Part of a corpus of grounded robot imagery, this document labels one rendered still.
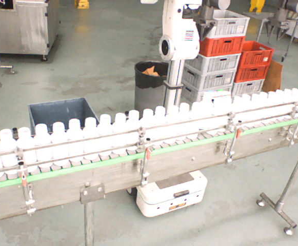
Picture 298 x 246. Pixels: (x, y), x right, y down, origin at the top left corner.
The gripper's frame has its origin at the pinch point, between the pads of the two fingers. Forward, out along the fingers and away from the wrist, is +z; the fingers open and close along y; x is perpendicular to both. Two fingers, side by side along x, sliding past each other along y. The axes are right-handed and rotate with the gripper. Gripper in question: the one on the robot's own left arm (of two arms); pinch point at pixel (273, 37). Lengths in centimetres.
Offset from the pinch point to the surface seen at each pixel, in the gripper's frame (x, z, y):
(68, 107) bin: 95, 49, 42
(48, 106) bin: 106, 47, 42
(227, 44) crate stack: -119, 61, 162
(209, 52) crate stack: -91, 68, 158
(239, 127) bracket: 35, 32, -26
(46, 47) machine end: 60, 115, 348
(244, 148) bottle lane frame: 20, 51, -20
